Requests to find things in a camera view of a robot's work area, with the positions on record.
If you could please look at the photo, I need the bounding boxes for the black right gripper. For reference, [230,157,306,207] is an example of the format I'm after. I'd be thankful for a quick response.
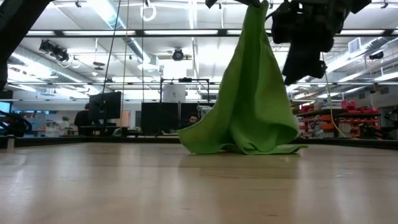
[281,40,328,86]

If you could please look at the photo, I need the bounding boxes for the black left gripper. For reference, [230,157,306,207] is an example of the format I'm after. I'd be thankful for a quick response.
[205,0,262,10]

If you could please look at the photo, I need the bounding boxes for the green microfiber towel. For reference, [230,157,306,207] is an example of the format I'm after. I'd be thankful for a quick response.
[177,0,309,156]

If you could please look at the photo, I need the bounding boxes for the red bin shelving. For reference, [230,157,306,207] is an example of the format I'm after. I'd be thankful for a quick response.
[297,99,382,140]

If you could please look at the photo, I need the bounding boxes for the white box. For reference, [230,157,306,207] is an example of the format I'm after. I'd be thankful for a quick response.
[162,84,187,103]

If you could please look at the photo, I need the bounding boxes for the person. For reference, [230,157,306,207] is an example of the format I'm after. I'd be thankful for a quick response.
[73,103,93,136]
[185,113,200,128]

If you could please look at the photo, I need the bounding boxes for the black partition panels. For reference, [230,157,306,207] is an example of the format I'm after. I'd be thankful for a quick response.
[141,101,215,136]

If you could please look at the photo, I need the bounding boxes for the black monitor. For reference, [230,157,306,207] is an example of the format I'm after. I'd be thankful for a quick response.
[88,91,123,121]

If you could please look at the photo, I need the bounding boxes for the yellow hanging cable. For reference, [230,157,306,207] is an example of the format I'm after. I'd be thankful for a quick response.
[321,52,348,138]

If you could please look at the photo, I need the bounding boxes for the white hanging ring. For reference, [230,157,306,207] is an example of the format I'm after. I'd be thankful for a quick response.
[140,2,157,22]

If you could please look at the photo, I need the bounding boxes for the tan hanging cord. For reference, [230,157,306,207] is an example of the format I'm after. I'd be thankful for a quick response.
[120,0,130,125]

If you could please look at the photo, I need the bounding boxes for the black hanging cable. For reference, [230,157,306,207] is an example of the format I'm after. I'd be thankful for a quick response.
[101,0,122,94]

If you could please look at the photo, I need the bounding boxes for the black ceiling camera cluster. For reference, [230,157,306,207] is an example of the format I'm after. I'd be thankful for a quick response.
[39,38,70,62]

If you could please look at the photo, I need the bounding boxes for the black aluminium table frame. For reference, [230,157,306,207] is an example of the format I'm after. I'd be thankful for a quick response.
[0,136,398,151]

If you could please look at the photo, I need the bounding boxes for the black looped cables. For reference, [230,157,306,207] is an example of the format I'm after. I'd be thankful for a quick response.
[0,109,34,138]

